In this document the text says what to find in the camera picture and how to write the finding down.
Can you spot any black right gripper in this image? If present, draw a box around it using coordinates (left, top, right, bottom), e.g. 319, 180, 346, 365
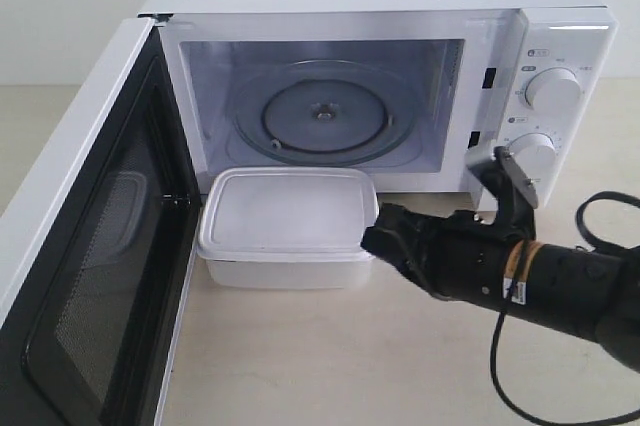
360, 203, 513, 304

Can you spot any white plastic lidded container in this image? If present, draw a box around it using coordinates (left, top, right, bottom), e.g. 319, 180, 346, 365
197, 167, 378, 290

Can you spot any white microwave door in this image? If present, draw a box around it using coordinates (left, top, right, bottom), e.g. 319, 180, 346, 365
1, 16, 201, 425

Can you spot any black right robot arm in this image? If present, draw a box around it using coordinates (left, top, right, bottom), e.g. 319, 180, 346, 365
361, 203, 639, 370

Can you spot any white microwave oven body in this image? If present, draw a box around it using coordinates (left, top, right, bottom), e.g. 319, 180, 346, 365
140, 0, 617, 211

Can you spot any lower white control knob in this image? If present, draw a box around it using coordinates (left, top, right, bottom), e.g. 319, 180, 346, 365
507, 133, 556, 178

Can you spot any white control knob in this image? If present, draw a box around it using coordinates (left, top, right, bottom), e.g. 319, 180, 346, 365
507, 133, 556, 178
525, 68, 582, 114

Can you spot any upper white control knob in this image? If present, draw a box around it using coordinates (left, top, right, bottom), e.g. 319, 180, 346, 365
525, 68, 582, 114

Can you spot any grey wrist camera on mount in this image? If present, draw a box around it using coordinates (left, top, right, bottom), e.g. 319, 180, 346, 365
465, 141, 539, 240

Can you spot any black camera cable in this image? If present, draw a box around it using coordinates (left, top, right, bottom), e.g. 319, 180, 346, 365
489, 190, 640, 426

